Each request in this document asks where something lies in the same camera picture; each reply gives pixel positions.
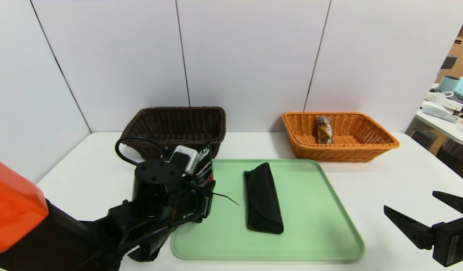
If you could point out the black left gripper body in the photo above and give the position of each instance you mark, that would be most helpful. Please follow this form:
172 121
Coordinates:
208 200

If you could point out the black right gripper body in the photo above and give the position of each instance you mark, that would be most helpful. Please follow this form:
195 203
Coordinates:
450 239

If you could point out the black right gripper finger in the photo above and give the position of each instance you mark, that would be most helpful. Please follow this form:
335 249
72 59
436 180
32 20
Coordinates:
455 203
408 226

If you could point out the black face cream tube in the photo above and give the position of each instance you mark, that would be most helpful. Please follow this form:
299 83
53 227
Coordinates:
205 169

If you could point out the black leather glasses case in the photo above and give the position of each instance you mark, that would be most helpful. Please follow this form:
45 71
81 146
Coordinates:
263 199

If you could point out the chocolate ball pack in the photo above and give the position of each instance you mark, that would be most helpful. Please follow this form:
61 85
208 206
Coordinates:
324 131

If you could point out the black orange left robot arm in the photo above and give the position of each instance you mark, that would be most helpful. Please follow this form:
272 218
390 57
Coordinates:
65 241

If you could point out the dark brown wicker basket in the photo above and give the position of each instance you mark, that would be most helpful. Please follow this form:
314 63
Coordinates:
186 124

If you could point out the orange wicker basket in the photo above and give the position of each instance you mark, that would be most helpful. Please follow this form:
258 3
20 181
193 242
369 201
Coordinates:
352 145

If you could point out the brown box under table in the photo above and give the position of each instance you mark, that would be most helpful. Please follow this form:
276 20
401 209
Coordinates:
423 137

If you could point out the white side table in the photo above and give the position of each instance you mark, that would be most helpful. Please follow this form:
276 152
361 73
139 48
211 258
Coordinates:
442 128

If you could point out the white power strip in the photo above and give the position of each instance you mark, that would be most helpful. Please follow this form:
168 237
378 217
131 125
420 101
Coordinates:
434 110

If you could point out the light green plastic tray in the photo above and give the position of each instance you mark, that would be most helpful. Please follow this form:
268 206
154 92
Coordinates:
310 226

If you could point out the teal cup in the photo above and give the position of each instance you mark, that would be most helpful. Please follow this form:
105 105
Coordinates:
448 84

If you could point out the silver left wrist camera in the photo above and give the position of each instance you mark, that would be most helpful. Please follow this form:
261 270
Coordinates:
184 160

